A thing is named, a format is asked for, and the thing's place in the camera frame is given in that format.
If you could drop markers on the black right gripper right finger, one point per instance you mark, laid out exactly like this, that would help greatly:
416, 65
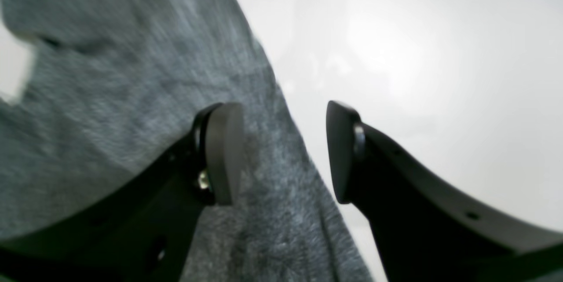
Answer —
425, 229

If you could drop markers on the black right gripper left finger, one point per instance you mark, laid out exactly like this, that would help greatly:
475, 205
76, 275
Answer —
143, 231

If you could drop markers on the grey long-sleeve T-shirt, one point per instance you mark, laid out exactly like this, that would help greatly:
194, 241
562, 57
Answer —
115, 83

